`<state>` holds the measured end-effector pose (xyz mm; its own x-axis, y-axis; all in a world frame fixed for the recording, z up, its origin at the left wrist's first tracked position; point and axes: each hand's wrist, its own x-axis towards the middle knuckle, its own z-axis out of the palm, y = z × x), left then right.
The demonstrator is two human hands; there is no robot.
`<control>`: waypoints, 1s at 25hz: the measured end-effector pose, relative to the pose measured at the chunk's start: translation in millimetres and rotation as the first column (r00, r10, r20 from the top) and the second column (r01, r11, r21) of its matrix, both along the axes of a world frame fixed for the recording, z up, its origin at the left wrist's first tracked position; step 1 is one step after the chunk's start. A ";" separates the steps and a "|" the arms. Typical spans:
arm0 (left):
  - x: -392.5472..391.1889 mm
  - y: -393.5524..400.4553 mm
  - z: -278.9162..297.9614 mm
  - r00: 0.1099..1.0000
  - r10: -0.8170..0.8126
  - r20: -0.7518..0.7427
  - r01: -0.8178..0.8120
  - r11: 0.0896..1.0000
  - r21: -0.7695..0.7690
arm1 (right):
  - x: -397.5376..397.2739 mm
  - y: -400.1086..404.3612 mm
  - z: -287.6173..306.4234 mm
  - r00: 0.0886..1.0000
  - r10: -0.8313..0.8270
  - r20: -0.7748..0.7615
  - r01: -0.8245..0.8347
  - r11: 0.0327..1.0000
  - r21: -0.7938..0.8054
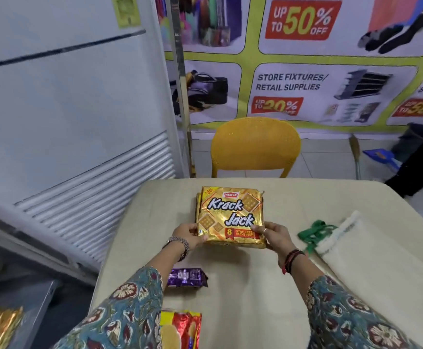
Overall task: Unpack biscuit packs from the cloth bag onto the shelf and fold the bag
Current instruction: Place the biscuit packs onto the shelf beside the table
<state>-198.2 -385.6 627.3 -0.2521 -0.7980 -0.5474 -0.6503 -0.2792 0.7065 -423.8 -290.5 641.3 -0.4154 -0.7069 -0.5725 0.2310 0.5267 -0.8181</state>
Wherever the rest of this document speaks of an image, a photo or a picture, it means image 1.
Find person's left hand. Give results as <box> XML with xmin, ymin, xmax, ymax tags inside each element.
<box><xmin>173</xmin><ymin>223</ymin><xmax>209</xmax><ymax>251</ymax></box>

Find person's right hand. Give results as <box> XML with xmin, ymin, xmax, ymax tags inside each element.
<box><xmin>251</xmin><ymin>221</ymin><xmax>298</xmax><ymax>267</ymax></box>

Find purple biscuit packet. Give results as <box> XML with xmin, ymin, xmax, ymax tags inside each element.
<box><xmin>166</xmin><ymin>267</ymin><xmax>209</xmax><ymax>287</ymax></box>
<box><xmin>167</xmin><ymin>278</ymin><xmax>210</xmax><ymax>290</ymax></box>

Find cream cloth bag green handles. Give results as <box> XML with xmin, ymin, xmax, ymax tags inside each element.
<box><xmin>298</xmin><ymin>210</ymin><xmax>423</xmax><ymax>338</ymax></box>

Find grey metal shelf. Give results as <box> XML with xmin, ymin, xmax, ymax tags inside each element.
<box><xmin>0</xmin><ymin>250</ymin><xmax>100</xmax><ymax>349</ymax></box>

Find person's right forearm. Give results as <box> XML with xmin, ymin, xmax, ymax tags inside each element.
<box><xmin>280</xmin><ymin>250</ymin><xmax>423</xmax><ymax>349</ymax></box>

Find person's left forearm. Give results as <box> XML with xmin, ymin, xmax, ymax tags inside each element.
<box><xmin>51</xmin><ymin>247</ymin><xmax>197</xmax><ymax>349</ymax></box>

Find silver wristwatch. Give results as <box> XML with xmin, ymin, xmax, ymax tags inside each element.
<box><xmin>162</xmin><ymin>236</ymin><xmax>191</xmax><ymax>262</ymax></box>

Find beige plastic table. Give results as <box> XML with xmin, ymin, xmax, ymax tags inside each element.
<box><xmin>89</xmin><ymin>177</ymin><xmax>423</xmax><ymax>349</ymax></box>

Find yellow plastic chair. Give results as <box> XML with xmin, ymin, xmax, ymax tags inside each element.
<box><xmin>211</xmin><ymin>117</ymin><xmax>302</xmax><ymax>178</ymax></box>

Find straw broom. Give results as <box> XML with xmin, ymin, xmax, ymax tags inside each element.
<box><xmin>349</xmin><ymin>134</ymin><xmax>364</xmax><ymax>180</ymax></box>

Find blue dustpan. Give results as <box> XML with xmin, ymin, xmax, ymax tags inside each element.
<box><xmin>362</xmin><ymin>148</ymin><xmax>403</xmax><ymax>172</ymax></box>

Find metal pole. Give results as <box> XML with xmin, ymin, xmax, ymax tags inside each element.
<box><xmin>167</xmin><ymin>0</ymin><xmax>197</xmax><ymax>178</ymax></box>

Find dark grey bin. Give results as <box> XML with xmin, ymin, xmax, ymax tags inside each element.
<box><xmin>393</xmin><ymin>122</ymin><xmax>423</xmax><ymax>163</ymax></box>

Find white standing air conditioner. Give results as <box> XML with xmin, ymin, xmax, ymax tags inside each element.
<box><xmin>0</xmin><ymin>0</ymin><xmax>190</xmax><ymax>284</ymax></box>

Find green white promotional banner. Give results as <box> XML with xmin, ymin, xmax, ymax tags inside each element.
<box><xmin>155</xmin><ymin>0</ymin><xmax>423</xmax><ymax>137</ymax></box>

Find green sticker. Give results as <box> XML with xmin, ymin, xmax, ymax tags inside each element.
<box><xmin>111</xmin><ymin>0</ymin><xmax>142</xmax><ymax>29</ymax></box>

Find black red thread bracelet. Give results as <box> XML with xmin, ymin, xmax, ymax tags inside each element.
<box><xmin>281</xmin><ymin>249</ymin><xmax>306</xmax><ymax>275</ymax></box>

